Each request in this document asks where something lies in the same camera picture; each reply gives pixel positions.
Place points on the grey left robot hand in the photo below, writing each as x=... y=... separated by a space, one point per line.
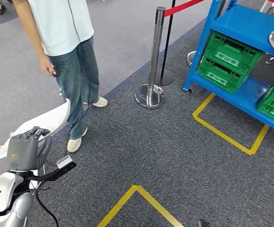
x=23 y=152

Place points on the white plastic panel part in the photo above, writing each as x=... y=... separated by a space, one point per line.
x=51 y=120

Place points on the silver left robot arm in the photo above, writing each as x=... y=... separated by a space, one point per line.
x=7 y=191

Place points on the blue metal shelf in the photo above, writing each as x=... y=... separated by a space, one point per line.
x=243 y=25

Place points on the black round controller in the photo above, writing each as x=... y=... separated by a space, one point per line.
x=56 y=72

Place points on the black left wrist camera bracket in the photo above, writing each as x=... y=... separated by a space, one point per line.
x=57 y=174

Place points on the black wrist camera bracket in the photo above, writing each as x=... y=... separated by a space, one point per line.
x=57 y=174
x=203 y=223

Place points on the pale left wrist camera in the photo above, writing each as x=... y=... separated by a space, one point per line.
x=64 y=162

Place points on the black stanchion post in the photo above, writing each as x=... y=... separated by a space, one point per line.
x=164 y=76

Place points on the black right wrist camera bracket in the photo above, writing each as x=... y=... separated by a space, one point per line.
x=203 y=223

